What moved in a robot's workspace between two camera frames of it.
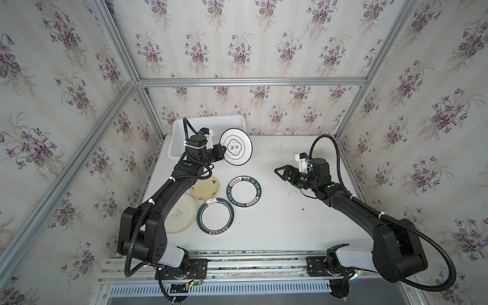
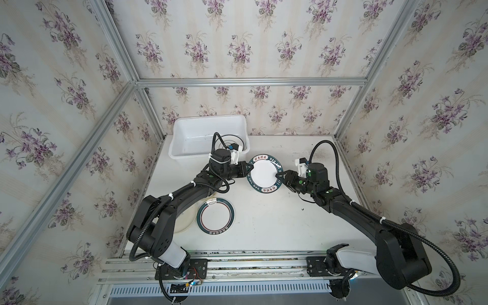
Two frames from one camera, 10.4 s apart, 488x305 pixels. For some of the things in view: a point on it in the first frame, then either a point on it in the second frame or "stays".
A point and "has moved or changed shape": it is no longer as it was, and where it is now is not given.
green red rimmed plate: [215, 216] stays
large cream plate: [180, 213] stays
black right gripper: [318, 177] stays
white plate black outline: [239, 146] has moved or changed shape
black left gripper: [218, 154] → [241, 172]
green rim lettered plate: [243, 191] → [262, 177]
